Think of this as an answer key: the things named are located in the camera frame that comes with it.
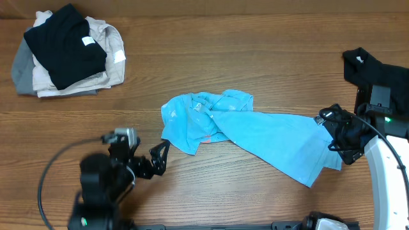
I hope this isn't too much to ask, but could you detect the black shirt on right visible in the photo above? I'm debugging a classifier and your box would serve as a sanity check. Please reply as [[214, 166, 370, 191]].
[[343, 47, 408, 116]]

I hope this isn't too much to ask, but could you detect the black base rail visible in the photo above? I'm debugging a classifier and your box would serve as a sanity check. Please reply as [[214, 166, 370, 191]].
[[130, 221, 302, 230]]

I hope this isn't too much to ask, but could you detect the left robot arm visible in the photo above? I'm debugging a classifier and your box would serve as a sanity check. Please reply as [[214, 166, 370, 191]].
[[68, 134, 170, 230]]

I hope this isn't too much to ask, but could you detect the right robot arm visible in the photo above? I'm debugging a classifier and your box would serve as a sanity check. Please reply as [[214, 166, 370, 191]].
[[314, 85, 408, 229]]

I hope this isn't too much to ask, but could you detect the folded grey garment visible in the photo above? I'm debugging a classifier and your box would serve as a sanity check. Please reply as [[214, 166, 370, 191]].
[[11, 38, 107, 97]]

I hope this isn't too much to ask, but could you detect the folded beige shirt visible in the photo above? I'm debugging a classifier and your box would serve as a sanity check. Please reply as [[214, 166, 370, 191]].
[[33, 17, 126, 98]]

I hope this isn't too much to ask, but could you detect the light blue t-shirt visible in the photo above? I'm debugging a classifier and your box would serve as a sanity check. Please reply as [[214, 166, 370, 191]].
[[161, 89, 342, 187]]

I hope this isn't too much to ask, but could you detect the folded black shirt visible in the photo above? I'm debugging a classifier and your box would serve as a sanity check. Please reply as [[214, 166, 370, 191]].
[[24, 4, 107, 90]]

